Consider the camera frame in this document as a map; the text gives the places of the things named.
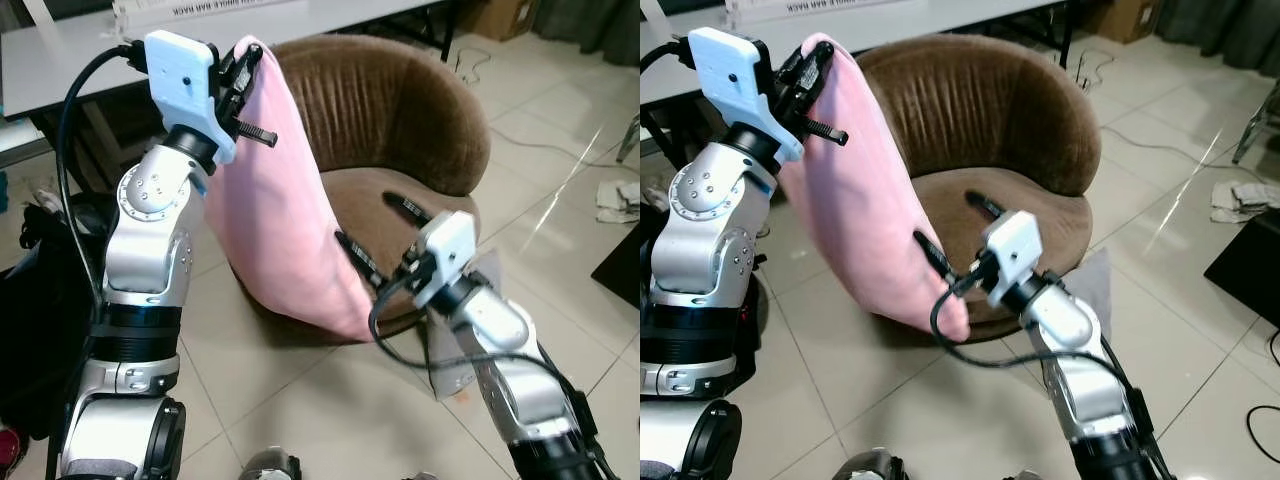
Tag white printed long box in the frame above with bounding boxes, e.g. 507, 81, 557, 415
722, 0, 1006, 29
108, 0, 306, 29

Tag grey curtain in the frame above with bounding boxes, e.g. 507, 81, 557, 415
1160, 0, 1280, 83
535, 0, 641, 69

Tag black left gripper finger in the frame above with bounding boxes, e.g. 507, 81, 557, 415
806, 45, 836, 99
233, 118, 280, 149
238, 43, 266, 93
803, 117, 851, 147

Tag tangled thin floor cable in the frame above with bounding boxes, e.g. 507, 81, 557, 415
452, 42, 503, 93
1068, 42, 1119, 97

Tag black floor cable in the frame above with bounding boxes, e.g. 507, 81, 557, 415
1245, 328, 1280, 443

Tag black flat box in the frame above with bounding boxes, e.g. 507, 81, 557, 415
591, 225, 641, 301
1204, 208, 1280, 327

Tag brown cardboard box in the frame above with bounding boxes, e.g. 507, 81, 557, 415
1085, 0, 1166, 44
468, 0, 543, 41

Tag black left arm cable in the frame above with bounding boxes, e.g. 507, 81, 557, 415
55, 42, 151, 311
640, 38, 696, 76

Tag black bag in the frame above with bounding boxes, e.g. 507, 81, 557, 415
0, 190, 106, 441

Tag white crumpled cloth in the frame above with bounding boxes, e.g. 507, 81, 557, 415
596, 178, 641, 224
1210, 180, 1280, 226

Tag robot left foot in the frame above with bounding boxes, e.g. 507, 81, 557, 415
238, 447, 303, 480
832, 447, 906, 480

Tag pink pillow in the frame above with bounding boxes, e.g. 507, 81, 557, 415
778, 32, 973, 343
205, 35, 376, 343

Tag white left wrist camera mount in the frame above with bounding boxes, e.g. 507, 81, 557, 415
687, 27, 807, 167
143, 30, 238, 167

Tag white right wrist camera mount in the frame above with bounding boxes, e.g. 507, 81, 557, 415
412, 209, 479, 309
978, 209, 1046, 309

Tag metal chair legs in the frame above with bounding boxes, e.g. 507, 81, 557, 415
1232, 82, 1280, 166
615, 112, 641, 166

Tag brown round armchair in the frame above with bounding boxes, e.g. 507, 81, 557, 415
235, 33, 493, 346
855, 35, 1103, 343

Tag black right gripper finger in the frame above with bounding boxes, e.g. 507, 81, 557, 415
965, 190, 1007, 222
383, 192, 433, 229
334, 231, 389, 293
912, 230, 959, 282

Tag white shelf frame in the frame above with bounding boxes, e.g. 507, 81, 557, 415
0, 98, 136, 176

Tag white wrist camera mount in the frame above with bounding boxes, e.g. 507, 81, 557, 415
412, 209, 479, 309
978, 209, 1046, 309
143, 30, 238, 167
687, 27, 807, 167

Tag thin white floor cable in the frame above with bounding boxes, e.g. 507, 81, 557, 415
1098, 122, 1246, 186
488, 122, 626, 171

